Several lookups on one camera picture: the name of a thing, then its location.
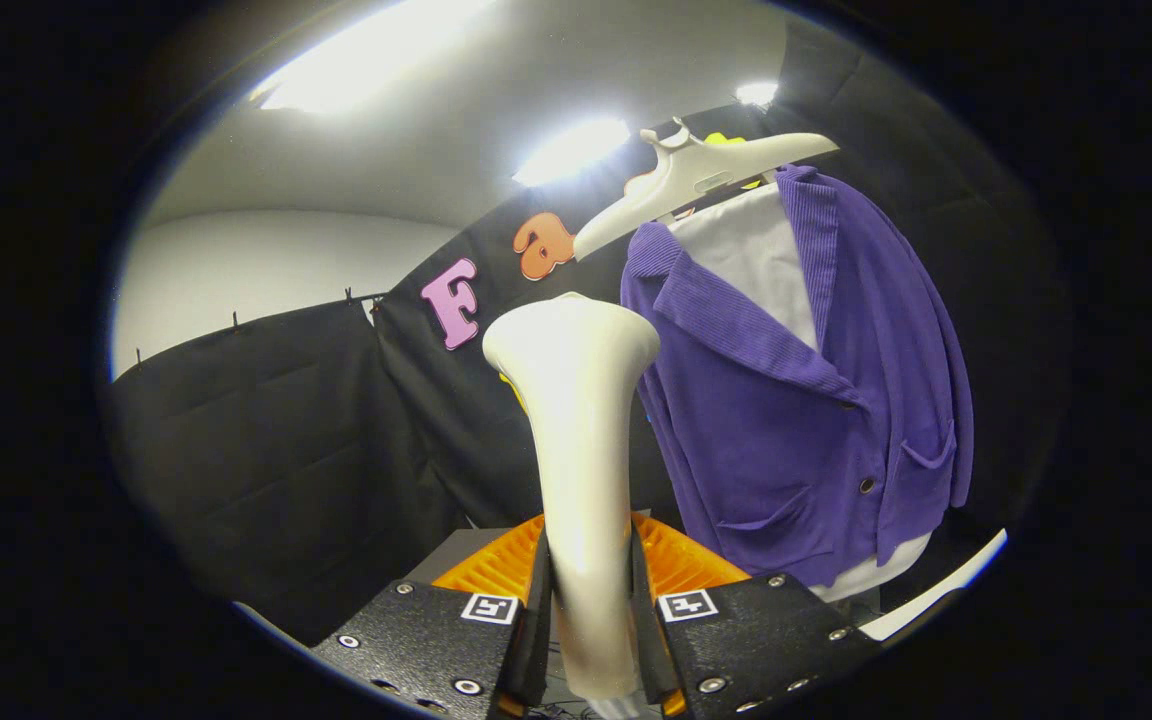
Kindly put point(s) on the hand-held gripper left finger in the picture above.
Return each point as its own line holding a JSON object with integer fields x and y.
{"x": 536, "y": 630}

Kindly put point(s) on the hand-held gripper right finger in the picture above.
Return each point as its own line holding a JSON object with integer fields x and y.
{"x": 644, "y": 630}

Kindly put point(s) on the white garment steamer head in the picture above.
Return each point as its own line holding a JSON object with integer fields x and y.
{"x": 576, "y": 420}

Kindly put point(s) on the white clothes hanger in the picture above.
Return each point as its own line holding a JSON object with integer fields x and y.
{"x": 676, "y": 190}

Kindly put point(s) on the grey cabinet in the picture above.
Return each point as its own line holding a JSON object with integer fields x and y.
{"x": 461, "y": 555}

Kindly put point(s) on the black backdrop cloth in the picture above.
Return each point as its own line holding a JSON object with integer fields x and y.
{"x": 266, "y": 450}
{"x": 986, "y": 250}
{"x": 466, "y": 400}

